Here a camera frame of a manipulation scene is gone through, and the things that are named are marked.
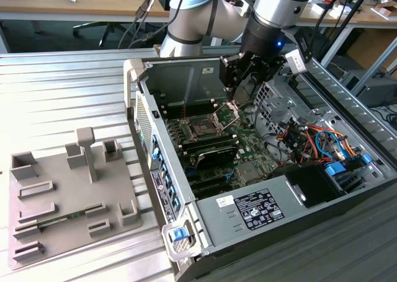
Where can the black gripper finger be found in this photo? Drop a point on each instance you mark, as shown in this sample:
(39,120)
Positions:
(271,69)
(229,71)

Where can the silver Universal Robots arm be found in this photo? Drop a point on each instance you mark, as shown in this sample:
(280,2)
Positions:
(279,3)

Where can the black RAM slot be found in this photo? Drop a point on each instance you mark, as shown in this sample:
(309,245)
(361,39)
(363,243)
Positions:
(192,106)
(207,139)
(214,144)

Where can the CPU socket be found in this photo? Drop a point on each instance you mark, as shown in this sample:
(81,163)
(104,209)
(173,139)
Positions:
(201,127)

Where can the black expansion slot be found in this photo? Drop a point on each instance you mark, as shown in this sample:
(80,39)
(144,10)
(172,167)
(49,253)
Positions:
(211,189)
(204,178)

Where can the perforated metal drive cage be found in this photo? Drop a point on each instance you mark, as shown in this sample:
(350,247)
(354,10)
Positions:
(279,108)

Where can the open black PC case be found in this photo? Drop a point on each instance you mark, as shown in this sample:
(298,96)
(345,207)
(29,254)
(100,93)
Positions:
(173,77)

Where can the small white box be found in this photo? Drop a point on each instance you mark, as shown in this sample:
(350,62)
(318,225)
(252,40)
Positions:
(324,9)

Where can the green motherboard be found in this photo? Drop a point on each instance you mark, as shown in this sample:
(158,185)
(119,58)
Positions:
(251,148)

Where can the black slanted stand pole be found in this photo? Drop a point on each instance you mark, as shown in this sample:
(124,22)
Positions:
(344,24)

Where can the black graphics card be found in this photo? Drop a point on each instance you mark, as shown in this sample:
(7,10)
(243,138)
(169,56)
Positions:
(217,158)

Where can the large brown cardboard box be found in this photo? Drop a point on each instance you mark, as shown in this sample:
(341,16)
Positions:
(366,46)

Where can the grey chipset heatsink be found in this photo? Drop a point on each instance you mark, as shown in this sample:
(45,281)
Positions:
(249,172)

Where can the grey computer box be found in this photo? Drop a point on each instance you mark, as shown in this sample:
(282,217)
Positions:
(378,91)

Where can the hard disk in blue carrier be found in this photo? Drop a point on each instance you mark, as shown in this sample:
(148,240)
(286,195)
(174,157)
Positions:
(335,170)

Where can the small cardboard box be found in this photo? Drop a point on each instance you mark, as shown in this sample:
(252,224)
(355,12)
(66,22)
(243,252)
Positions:
(384,12)

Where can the grey power supply unit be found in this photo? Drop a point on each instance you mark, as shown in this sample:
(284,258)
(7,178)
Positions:
(223,226)

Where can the blue case release latch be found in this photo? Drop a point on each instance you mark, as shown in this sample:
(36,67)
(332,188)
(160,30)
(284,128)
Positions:
(178,234)

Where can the grey plastic parts rack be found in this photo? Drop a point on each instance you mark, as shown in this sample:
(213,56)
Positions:
(71,195)

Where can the green RAM stick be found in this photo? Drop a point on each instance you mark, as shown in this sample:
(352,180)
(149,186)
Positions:
(74,215)

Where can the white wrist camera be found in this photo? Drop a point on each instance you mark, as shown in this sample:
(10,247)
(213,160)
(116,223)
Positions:
(296,63)

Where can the aluminium profile post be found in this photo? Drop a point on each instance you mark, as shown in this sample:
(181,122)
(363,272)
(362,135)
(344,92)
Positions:
(376,66)

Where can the wooden desk white frame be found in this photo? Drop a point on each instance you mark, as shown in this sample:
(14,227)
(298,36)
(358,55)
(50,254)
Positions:
(87,6)
(369,19)

